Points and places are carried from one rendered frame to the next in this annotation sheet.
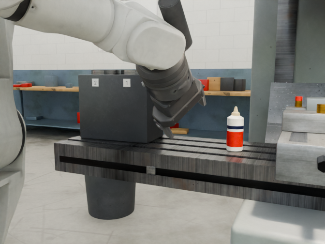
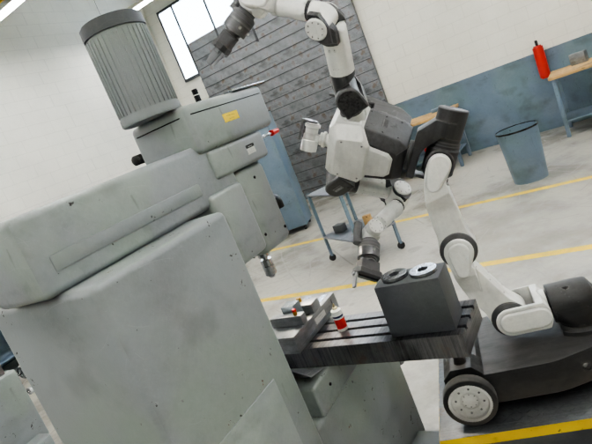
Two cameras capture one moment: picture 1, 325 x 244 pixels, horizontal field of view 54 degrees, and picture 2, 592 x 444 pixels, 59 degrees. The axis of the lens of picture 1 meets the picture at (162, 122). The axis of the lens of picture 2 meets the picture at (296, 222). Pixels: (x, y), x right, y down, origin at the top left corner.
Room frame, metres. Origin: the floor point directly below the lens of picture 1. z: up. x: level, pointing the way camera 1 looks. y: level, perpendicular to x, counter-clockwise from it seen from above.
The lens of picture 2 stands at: (2.58, 0.15, 1.74)
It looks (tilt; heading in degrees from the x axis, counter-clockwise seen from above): 11 degrees down; 191
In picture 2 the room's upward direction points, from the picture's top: 22 degrees counter-clockwise
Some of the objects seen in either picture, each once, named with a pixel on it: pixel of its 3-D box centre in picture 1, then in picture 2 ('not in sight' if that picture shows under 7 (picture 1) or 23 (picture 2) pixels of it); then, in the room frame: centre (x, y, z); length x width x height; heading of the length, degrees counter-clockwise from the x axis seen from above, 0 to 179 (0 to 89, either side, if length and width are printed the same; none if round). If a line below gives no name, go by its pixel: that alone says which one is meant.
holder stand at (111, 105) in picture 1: (121, 104); (418, 298); (0.94, 0.12, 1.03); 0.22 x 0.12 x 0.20; 69
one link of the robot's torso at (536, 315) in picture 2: not in sight; (521, 309); (0.55, 0.48, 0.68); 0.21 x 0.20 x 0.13; 81
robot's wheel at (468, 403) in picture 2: not in sight; (469, 400); (0.77, 0.17, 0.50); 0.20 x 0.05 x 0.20; 81
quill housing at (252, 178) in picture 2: not in sight; (244, 211); (0.70, -0.38, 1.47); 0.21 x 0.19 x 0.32; 67
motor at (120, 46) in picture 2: not in sight; (131, 70); (0.92, -0.47, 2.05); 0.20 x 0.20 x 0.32
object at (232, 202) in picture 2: not in sight; (214, 230); (0.87, -0.45, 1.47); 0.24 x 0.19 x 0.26; 67
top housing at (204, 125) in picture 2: not in sight; (206, 126); (0.71, -0.38, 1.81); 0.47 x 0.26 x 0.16; 157
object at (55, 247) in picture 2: not in sight; (128, 210); (1.15, -0.57, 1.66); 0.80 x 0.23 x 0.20; 157
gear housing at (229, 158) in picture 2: not in sight; (216, 162); (0.73, -0.39, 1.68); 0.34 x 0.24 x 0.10; 157
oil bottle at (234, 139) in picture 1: (235, 128); (337, 316); (0.78, -0.18, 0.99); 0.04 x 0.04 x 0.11
